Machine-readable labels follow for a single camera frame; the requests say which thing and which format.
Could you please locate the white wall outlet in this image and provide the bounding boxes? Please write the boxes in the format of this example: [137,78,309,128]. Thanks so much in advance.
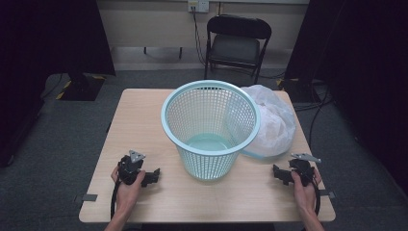
[187,0,211,14]

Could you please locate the black cable from wall outlet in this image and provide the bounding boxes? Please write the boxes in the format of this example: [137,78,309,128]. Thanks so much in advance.
[191,7,208,67]

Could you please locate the black folding chair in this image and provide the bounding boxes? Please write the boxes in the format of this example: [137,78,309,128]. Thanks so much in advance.
[203,13,273,90]

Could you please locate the black floor cables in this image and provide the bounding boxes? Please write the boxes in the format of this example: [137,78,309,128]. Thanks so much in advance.
[293,80,335,152]

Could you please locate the light blue mesh wastebasket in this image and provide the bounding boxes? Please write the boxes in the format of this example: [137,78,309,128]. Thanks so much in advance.
[160,79,262,181]

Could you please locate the right hand-held gripper black cable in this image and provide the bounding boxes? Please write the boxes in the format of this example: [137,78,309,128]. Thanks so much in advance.
[311,177,322,217]

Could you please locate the black stand base, yellow tape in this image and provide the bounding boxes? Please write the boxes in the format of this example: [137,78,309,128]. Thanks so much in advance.
[55,72,107,102]
[276,77,322,104]

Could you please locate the person's right hand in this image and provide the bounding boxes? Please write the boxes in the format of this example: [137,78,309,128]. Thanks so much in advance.
[290,167,323,214]

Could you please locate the left hand-held gripper black cable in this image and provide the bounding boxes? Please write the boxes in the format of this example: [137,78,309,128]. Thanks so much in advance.
[110,177,122,221]

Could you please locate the person's left hand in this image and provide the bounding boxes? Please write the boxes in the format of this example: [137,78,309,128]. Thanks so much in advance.
[110,166,147,214]

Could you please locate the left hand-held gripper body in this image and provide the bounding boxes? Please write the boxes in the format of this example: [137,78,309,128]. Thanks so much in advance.
[116,149,147,187]

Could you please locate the black curtain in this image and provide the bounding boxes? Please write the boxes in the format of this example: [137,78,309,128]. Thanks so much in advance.
[0,0,116,168]
[283,0,408,195]

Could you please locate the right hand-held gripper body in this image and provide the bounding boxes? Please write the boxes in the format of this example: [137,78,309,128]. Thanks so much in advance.
[288,152,322,188]

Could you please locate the white plastic trash bag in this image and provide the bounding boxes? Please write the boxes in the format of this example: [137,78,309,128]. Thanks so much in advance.
[240,84,297,161]

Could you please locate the hand-held gripper black cable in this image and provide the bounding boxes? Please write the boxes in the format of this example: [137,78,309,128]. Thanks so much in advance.
[110,177,122,221]
[311,177,322,217]

